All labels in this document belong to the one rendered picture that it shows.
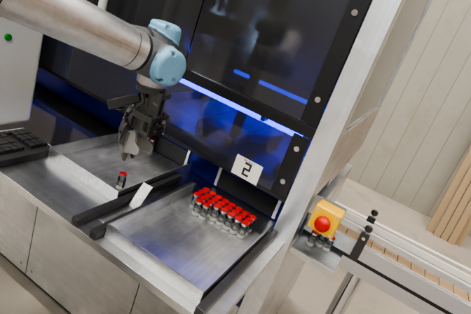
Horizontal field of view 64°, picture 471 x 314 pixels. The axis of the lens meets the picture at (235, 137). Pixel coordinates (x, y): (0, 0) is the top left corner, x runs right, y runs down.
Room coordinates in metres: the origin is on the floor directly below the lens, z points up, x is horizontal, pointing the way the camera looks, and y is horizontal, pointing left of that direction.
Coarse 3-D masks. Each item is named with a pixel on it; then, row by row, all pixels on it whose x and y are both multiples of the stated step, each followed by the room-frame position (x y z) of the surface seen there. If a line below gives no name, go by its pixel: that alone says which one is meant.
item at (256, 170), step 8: (240, 160) 1.00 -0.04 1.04; (248, 160) 0.99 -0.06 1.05; (232, 168) 1.01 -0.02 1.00; (240, 168) 1.00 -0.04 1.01; (248, 168) 0.99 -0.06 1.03; (256, 168) 0.98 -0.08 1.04; (240, 176) 0.99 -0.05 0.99; (248, 176) 0.99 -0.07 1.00; (256, 176) 0.98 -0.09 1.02; (256, 184) 0.98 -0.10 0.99
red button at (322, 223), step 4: (320, 216) 0.89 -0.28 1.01; (316, 220) 0.88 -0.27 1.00; (320, 220) 0.87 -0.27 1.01; (324, 220) 0.87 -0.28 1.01; (328, 220) 0.88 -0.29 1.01; (316, 224) 0.87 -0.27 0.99; (320, 224) 0.87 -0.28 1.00; (324, 224) 0.87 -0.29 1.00; (328, 224) 0.87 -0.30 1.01; (316, 228) 0.87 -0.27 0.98; (320, 228) 0.87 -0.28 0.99; (324, 228) 0.86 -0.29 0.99; (328, 228) 0.87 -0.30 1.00; (324, 232) 0.87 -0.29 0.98
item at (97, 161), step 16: (64, 144) 0.96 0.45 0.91; (80, 144) 1.02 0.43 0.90; (96, 144) 1.08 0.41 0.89; (112, 144) 1.13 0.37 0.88; (64, 160) 0.90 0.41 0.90; (80, 160) 0.97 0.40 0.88; (96, 160) 1.00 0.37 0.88; (112, 160) 1.03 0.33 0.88; (128, 160) 1.07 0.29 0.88; (144, 160) 1.11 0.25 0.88; (160, 160) 1.15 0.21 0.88; (80, 176) 0.88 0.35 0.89; (96, 176) 0.86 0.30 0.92; (112, 176) 0.94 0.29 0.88; (128, 176) 0.97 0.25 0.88; (144, 176) 1.01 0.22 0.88; (160, 176) 0.98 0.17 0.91; (112, 192) 0.83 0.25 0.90; (128, 192) 0.87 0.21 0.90
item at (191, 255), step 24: (144, 216) 0.81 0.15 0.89; (168, 216) 0.85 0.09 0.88; (192, 216) 0.89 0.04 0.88; (120, 240) 0.68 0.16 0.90; (144, 240) 0.72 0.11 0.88; (168, 240) 0.75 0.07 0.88; (192, 240) 0.79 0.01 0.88; (216, 240) 0.82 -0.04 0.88; (240, 240) 0.86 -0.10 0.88; (144, 264) 0.65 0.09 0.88; (168, 264) 0.68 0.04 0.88; (192, 264) 0.70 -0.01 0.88; (216, 264) 0.73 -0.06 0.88; (192, 288) 0.60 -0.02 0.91
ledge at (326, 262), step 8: (296, 240) 0.96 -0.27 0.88; (304, 240) 0.97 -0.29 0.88; (296, 248) 0.92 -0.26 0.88; (304, 248) 0.93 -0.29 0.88; (312, 248) 0.95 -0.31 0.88; (320, 248) 0.96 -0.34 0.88; (296, 256) 0.91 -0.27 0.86; (304, 256) 0.90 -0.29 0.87; (312, 256) 0.91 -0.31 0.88; (320, 256) 0.92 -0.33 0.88; (328, 256) 0.94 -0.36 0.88; (336, 256) 0.95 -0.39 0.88; (312, 264) 0.89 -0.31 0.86; (320, 264) 0.89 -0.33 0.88; (328, 264) 0.90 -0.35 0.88; (336, 264) 0.91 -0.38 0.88; (328, 272) 0.88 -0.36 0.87
